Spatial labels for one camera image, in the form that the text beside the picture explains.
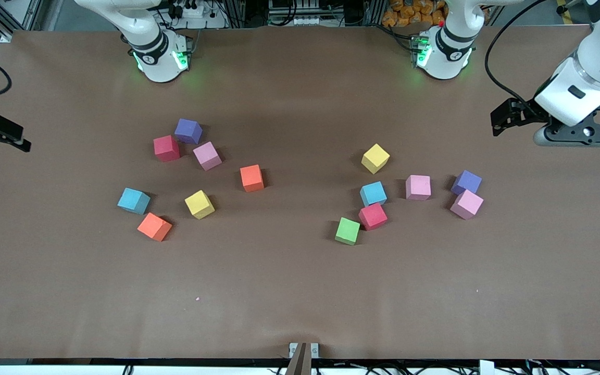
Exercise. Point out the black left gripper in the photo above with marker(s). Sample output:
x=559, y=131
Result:
x=525, y=113

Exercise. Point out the pink foam cube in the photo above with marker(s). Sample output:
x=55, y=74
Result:
x=466, y=204
x=207, y=156
x=418, y=187

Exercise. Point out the yellow foam cube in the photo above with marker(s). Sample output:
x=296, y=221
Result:
x=375, y=158
x=199, y=204

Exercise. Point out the blue foam cube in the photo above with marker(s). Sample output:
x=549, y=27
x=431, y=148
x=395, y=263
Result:
x=133, y=201
x=373, y=194

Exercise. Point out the orange foam cube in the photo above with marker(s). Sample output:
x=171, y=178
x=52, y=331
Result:
x=252, y=178
x=154, y=227

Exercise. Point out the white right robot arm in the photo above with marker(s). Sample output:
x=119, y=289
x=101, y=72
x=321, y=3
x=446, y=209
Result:
x=159, y=62

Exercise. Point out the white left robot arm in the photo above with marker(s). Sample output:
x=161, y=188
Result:
x=448, y=52

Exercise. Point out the purple foam cube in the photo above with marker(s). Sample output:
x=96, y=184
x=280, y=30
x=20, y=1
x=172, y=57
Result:
x=188, y=130
x=466, y=180

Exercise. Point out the bag of orange items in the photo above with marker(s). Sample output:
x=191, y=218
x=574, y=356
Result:
x=409, y=13

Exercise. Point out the red foam cube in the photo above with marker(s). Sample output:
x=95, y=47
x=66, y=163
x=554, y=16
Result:
x=166, y=149
x=373, y=216

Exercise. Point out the green foam cube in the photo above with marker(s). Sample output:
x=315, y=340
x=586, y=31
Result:
x=347, y=231

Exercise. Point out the white power strip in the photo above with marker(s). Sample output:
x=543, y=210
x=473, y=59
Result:
x=193, y=10

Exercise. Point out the white electronics unit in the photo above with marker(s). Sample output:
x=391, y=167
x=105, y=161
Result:
x=305, y=21

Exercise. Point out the silver table edge bracket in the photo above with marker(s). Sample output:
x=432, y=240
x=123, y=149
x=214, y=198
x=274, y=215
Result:
x=293, y=348

